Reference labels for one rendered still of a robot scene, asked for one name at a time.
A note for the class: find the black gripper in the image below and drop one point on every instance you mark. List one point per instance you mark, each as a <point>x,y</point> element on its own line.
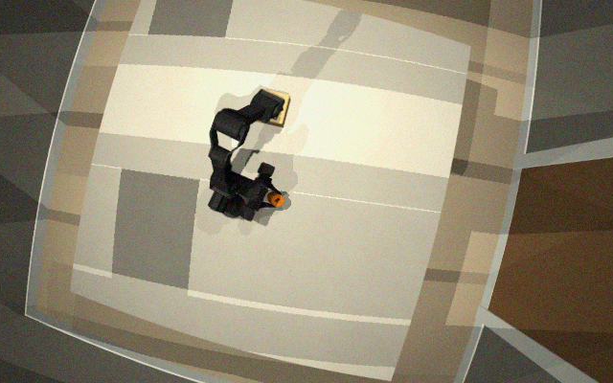
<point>247,212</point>

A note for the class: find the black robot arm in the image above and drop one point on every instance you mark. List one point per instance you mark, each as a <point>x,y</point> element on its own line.
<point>235,124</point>

